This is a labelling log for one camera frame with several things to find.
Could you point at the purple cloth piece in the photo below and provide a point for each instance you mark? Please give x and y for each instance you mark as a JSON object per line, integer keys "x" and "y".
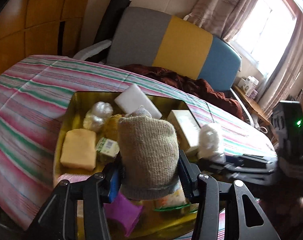
{"x": 124, "y": 212}

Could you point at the striped pink green bedsheet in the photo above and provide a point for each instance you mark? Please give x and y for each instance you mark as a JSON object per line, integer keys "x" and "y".
{"x": 34, "y": 96}

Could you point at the wooden wardrobe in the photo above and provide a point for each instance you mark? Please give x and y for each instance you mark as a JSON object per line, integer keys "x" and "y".
{"x": 39, "y": 27}

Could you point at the cream rectangular box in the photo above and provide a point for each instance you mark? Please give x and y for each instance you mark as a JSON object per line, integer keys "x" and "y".
{"x": 187, "y": 130}

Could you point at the yellow sponge block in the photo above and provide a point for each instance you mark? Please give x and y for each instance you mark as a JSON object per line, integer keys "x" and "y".
{"x": 79, "y": 149}

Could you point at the gold metal tray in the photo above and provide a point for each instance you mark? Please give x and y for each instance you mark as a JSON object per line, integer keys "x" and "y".
{"x": 151, "y": 225}

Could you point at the wooden side table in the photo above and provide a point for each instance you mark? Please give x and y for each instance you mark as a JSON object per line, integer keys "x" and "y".
{"x": 251, "y": 105}

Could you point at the white bottles on table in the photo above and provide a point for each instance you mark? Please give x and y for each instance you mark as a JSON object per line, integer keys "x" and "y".
{"x": 248, "y": 85}

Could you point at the dark red blanket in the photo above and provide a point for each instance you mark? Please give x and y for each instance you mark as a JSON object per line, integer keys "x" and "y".
{"x": 199, "y": 88}

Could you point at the clear plastic bag bundle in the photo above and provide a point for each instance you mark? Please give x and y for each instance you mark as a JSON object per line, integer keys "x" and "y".
{"x": 97, "y": 116}

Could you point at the green cracker packet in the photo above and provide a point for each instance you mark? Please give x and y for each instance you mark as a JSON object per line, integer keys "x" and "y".
{"x": 171, "y": 202}

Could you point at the pink curtain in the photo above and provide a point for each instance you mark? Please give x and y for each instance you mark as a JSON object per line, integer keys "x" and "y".
{"x": 268, "y": 33}

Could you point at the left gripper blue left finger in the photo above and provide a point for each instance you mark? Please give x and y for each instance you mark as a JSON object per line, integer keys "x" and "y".
{"x": 113, "y": 176}

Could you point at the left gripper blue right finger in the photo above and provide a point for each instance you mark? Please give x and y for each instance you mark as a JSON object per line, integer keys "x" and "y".
{"x": 189, "y": 178}

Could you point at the white foam block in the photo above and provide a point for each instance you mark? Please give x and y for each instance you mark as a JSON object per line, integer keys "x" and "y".
{"x": 133, "y": 98}

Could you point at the small green white carton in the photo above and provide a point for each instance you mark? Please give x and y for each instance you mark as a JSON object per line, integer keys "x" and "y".
{"x": 107, "y": 147}

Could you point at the beige knitted sock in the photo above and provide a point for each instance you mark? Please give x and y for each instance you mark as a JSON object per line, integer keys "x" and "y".
{"x": 150, "y": 153}

